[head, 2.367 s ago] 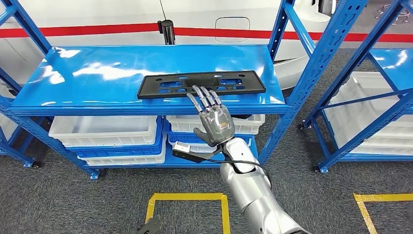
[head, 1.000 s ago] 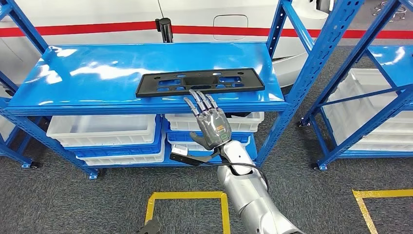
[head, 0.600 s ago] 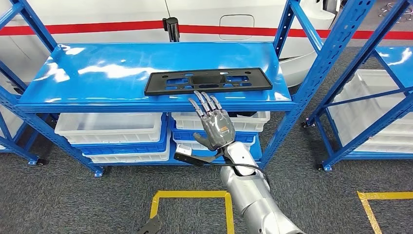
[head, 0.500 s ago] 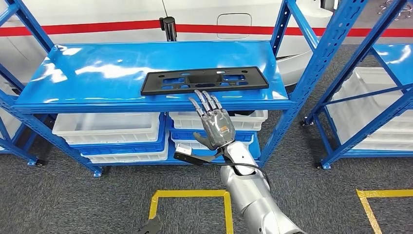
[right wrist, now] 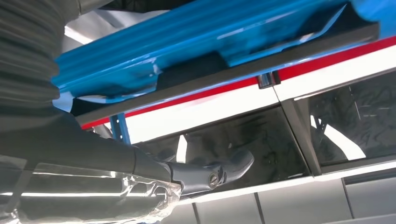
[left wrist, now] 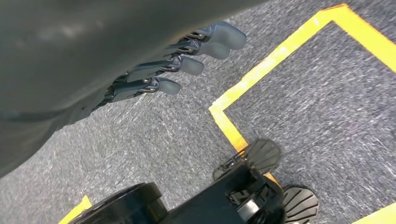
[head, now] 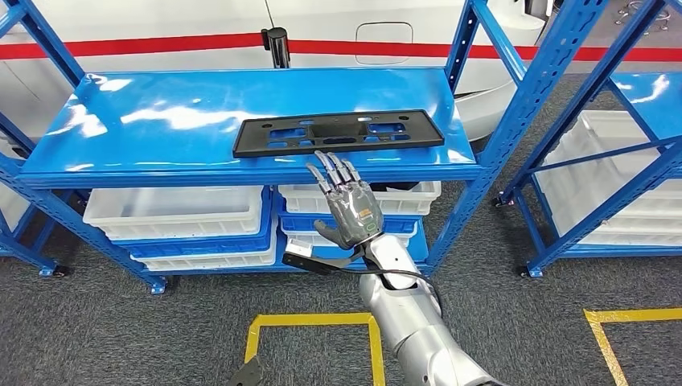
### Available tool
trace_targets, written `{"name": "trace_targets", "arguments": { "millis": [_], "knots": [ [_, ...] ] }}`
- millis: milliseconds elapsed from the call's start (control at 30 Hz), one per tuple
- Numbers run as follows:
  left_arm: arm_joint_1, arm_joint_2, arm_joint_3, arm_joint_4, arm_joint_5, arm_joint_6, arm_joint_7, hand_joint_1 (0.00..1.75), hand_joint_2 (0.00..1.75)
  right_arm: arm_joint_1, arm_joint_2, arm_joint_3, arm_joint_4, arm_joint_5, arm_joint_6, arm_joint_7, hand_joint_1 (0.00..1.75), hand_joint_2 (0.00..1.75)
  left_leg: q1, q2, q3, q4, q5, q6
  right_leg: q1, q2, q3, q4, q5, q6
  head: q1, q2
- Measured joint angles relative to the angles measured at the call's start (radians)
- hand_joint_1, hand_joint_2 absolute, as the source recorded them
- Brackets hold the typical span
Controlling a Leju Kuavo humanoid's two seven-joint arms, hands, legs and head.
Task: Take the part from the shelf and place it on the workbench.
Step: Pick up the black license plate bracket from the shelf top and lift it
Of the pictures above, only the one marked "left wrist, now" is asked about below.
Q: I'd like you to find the yellow floor tape square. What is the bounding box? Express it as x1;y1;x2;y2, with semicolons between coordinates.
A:
209;3;396;224

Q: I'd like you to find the black ribbed caster wheel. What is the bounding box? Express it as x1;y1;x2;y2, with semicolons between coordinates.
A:
280;185;319;224
212;138;281;182

